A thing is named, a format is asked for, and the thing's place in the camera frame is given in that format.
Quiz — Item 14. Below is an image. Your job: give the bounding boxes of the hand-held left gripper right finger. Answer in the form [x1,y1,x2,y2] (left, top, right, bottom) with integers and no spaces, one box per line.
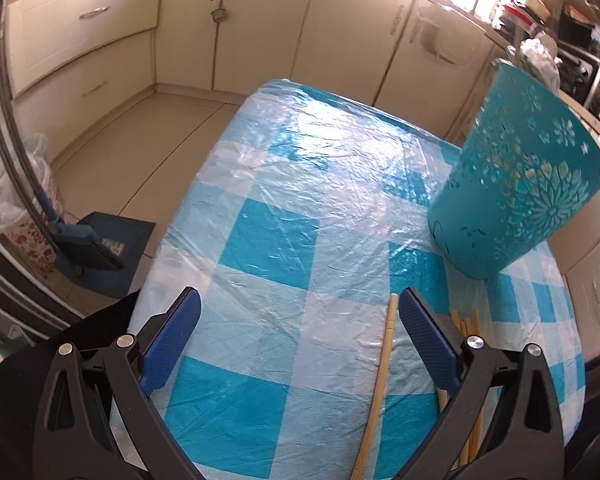
[397,287,566,480]

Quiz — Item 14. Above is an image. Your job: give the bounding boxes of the white hanging plastic bin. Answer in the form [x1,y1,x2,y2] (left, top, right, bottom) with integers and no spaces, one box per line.
[412,15,483,67]

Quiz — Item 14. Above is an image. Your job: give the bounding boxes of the plastic bag with greens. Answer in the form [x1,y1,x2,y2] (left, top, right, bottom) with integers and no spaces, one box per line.
[517,35,562,95]

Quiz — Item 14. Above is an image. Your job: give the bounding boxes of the blue dustpan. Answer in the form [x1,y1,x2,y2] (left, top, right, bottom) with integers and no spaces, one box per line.
[55,212,157,298]

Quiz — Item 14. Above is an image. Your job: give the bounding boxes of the blue white checkered tablecloth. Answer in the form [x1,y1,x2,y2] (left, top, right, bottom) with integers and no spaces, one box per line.
[107,78,588,480]

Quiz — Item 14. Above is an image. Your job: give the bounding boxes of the teal perforated plastic basket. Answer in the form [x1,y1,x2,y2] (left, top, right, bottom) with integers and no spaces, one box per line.
[426,59,600,281]

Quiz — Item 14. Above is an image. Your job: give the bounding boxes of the black toaster oven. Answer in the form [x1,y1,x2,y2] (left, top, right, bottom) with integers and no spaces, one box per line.
[555,42,600,106]

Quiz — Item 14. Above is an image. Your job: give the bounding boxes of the pale bamboo chopstick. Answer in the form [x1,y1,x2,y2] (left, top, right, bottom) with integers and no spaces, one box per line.
[349,292,399,480]

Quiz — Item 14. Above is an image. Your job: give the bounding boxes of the cream kitchen cabinets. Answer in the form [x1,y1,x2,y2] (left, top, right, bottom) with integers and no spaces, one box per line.
[5,0,600,356]

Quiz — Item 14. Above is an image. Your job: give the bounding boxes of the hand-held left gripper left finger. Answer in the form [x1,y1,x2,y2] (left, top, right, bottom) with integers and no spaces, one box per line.
[32,286,203,480]

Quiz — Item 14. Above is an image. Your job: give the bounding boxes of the pile of bamboo chopsticks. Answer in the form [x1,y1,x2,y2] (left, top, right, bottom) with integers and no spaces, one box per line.
[437,309,486,466]

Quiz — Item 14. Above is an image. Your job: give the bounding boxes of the floral trash bin with bag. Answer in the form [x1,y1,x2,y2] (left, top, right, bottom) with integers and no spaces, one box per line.
[0,132,66,276]

